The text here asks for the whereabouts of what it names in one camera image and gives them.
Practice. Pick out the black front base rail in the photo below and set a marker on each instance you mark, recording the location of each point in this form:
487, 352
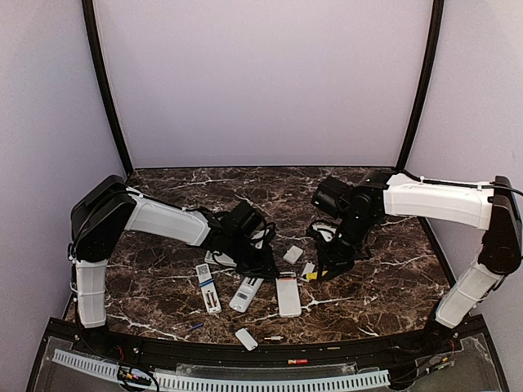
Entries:
395, 351

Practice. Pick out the wide white remote control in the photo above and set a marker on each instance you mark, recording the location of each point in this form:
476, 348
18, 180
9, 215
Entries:
218, 258

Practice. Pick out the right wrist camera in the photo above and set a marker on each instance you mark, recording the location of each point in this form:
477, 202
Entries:
321, 230

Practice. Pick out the white remote with battery bay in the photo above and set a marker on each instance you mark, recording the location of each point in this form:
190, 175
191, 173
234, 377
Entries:
245, 294

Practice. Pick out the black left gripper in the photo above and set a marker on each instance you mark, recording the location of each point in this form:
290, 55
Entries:
261, 269

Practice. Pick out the blue batteries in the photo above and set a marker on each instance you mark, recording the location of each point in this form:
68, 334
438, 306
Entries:
205, 283

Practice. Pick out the small white remote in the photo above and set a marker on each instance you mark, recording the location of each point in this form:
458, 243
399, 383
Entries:
288, 297

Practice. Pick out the white slotted cable duct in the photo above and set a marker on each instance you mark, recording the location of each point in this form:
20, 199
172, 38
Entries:
200, 378

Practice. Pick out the blue AAA battery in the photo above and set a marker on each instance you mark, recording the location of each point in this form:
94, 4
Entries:
196, 326

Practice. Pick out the black enclosure frame post left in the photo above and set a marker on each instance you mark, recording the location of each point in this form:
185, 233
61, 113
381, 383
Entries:
103, 82

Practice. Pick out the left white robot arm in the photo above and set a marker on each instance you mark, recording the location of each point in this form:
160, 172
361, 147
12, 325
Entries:
111, 215

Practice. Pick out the yellow handled screwdriver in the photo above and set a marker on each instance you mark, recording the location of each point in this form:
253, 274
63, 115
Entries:
312, 276

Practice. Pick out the white wide remote battery cover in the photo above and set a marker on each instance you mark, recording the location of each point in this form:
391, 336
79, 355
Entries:
292, 255

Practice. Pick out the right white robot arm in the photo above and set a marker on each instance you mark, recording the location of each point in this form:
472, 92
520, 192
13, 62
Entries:
478, 226

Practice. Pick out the white slim remote battery cover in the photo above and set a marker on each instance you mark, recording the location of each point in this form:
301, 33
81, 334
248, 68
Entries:
309, 268

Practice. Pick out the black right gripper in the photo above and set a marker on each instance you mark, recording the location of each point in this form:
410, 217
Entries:
334, 264

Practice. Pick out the slim white QR-code remote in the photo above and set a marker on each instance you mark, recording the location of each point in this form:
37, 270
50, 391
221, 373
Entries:
209, 292

